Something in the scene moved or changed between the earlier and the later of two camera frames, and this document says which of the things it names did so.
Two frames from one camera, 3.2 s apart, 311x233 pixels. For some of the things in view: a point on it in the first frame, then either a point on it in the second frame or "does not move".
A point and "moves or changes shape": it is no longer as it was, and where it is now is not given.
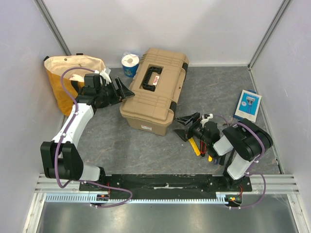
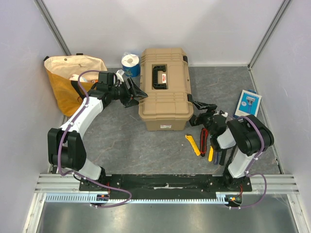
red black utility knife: x=203 y=146 does not move
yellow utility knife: x=195 y=146 does not move
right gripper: x=192 y=126 to x=202 y=116
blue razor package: x=248 y=105 does not move
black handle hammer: x=222 y=160 does not move
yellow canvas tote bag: x=55 y=66 does not move
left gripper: x=125 y=92 to x=129 y=100
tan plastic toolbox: x=156 y=86 moves or changes shape
